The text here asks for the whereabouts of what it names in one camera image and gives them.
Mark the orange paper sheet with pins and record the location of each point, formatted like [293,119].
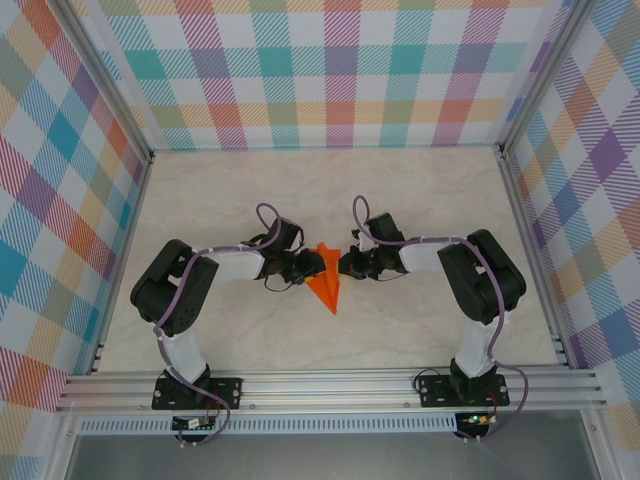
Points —
[327,295]

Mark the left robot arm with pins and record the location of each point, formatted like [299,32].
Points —
[150,295]

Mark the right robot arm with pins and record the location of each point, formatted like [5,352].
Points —
[480,290]

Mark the aluminium side floor beam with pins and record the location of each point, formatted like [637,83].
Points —
[125,250]
[529,250]

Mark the grey metal panel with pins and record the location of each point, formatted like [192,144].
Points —
[325,460]

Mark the long aluminium base rail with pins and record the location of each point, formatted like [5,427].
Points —
[325,390]

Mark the aluminium frame post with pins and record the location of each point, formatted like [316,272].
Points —
[112,85]
[537,75]

